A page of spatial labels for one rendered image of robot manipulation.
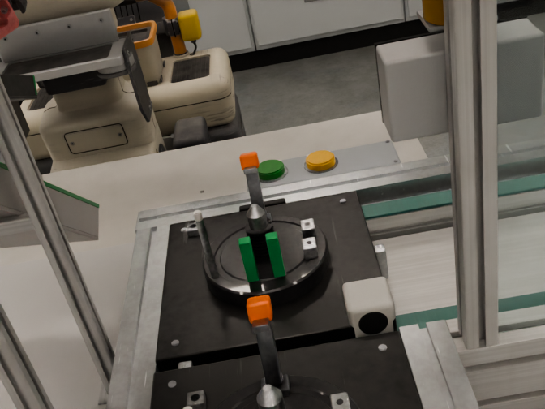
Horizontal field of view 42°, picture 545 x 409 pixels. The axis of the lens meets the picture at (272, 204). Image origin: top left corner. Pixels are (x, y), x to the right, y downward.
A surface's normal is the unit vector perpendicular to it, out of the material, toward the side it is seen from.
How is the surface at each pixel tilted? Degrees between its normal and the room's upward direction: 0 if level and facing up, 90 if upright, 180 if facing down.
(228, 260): 0
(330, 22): 90
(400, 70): 90
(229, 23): 90
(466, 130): 90
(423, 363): 0
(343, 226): 0
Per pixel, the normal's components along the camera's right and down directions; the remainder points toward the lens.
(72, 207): 0.98, -0.08
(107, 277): -0.18, -0.83
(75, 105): 0.09, 0.65
